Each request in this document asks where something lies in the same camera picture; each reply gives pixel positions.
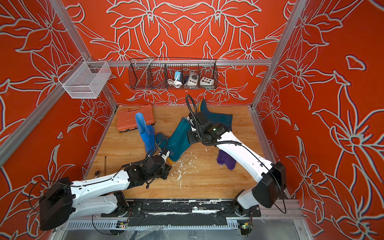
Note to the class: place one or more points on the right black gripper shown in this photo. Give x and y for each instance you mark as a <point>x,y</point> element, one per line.
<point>190,134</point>

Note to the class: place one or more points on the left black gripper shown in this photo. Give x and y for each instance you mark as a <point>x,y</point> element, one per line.
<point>167,169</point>

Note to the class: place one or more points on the teal boot with yellow sole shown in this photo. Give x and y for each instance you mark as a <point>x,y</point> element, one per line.
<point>178,143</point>

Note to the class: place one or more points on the purple cloth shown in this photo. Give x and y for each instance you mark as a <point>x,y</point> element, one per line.
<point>225,159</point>

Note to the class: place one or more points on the bright blue rubber boot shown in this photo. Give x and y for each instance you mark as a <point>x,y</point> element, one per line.
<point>147,132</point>

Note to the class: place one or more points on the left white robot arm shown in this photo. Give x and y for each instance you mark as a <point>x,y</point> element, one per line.
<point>103,196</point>

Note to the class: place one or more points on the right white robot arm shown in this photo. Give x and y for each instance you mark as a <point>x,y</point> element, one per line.
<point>270,177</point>

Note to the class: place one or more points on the white grey device in basket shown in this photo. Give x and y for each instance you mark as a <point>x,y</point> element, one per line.
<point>192,79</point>

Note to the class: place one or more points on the orange plastic tool case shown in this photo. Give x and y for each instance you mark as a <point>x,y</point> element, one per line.
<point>126,120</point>

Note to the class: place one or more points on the blue white small box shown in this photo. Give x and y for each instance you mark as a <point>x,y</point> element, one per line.
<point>177,76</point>

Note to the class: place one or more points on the black wire wall basket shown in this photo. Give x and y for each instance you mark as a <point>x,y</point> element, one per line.
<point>159,73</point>

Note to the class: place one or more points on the white mesh wall basket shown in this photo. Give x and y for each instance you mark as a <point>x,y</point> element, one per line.
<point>85,81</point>

